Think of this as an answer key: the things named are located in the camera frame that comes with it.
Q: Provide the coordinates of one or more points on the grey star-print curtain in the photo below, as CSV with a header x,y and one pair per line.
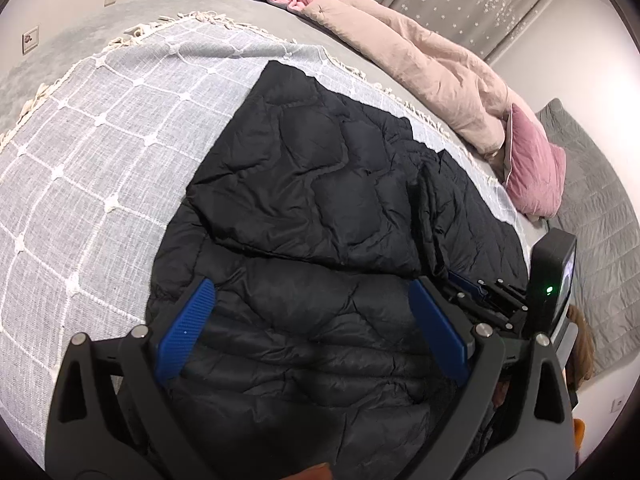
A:
x,y
450,5

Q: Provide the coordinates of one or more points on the orange cloth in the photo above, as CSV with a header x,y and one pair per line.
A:
x,y
578,435

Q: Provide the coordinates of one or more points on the grey checked fringed blanket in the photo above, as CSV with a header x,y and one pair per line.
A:
x,y
100,160

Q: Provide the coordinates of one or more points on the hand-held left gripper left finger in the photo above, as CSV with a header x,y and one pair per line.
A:
x,y
185,330

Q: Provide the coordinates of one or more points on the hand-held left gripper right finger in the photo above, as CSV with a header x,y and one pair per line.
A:
x,y
440,330

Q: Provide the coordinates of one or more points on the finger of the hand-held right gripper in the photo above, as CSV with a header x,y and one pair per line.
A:
x,y
465,282
505,294

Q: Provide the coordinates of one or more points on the grey quilted headboard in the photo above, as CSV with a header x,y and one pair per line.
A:
x,y
600,200

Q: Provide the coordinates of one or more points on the pink velvet pillow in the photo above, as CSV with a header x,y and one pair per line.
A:
x,y
535,170

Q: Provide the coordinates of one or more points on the grey bed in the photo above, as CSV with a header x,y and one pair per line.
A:
x,y
75,40

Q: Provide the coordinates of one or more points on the beige duvet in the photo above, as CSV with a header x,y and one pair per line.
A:
x,y
425,70

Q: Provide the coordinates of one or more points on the black quilted puffer jacket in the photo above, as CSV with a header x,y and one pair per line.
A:
x,y
310,185

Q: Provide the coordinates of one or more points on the brown garment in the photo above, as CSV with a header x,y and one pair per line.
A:
x,y
582,345

